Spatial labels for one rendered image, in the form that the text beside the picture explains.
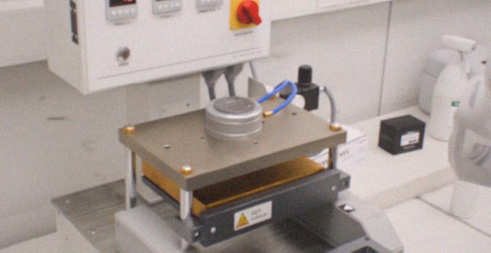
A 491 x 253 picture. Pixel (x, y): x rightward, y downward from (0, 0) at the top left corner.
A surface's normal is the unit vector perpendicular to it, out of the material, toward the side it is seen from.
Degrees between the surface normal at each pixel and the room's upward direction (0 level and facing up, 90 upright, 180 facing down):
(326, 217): 90
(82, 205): 0
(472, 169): 119
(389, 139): 90
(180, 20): 90
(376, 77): 90
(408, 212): 0
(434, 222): 0
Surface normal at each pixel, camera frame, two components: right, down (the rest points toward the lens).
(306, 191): 0.59, 0.33
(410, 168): 0.03, -0.92
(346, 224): -0.81, 0.21
